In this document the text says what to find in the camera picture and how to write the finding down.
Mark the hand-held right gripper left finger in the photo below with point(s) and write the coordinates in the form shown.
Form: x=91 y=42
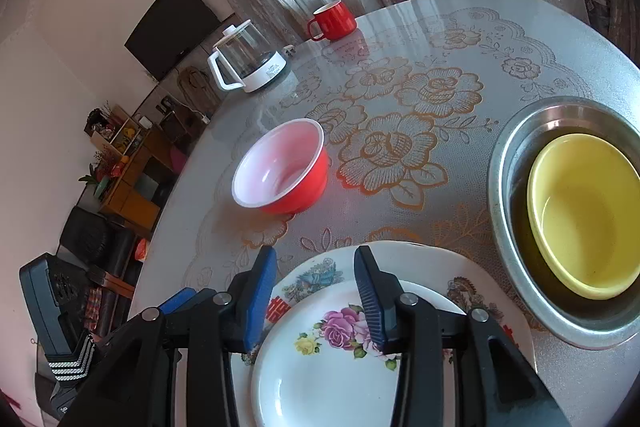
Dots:
x=257 y=307

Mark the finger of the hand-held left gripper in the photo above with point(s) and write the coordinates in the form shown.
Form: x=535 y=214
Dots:
x=177 y=300

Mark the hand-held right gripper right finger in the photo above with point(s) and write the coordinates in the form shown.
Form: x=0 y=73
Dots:
x=372 y=307

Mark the white plate with red print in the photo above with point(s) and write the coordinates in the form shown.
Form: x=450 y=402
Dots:
x=430 y=272

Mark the small white rose plate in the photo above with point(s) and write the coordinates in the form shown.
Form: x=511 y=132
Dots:
x=320 y=382

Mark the stainless steel bowl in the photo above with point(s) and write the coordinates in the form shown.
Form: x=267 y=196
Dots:
x=510 y=207

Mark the yellow plastic bowl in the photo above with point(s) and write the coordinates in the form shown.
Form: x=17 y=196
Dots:
x=585 y=217

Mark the plaid cloth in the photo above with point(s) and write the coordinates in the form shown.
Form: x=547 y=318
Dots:
x=93 y=305

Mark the orange packet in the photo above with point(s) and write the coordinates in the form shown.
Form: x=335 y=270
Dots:
x=141 y=249

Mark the black armchair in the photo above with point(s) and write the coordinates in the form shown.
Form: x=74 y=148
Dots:
x=90 y=232

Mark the wooden cabinet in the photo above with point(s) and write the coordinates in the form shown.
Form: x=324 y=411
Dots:
x=130 y=202

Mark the green potted plant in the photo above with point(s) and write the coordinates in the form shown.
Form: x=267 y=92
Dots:
x=92 y=179

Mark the pink round object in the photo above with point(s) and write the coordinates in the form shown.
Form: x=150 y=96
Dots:
x=178 y=159

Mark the red plastic bowl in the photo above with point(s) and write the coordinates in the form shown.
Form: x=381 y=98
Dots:
x=280 y=167

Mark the floral lace tablecloth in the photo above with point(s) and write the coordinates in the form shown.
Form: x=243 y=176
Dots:
x=400 y=147

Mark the small wooden shelf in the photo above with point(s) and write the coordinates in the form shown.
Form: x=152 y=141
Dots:
x=120 y=132

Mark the dark wooden stand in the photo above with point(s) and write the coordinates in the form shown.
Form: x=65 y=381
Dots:
x=175 y=122

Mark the beige hanging bag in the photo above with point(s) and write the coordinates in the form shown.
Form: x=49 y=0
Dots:
x=194 y=86

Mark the glass electric kettle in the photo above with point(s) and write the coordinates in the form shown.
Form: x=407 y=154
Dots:
x=250 y=57

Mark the white power plug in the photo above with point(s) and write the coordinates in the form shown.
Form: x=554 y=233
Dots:
x=289 y=51

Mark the red mug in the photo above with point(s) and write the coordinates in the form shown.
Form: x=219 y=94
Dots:
x=335 y=22

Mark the black wall television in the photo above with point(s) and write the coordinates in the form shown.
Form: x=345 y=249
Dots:
x=170 y=27

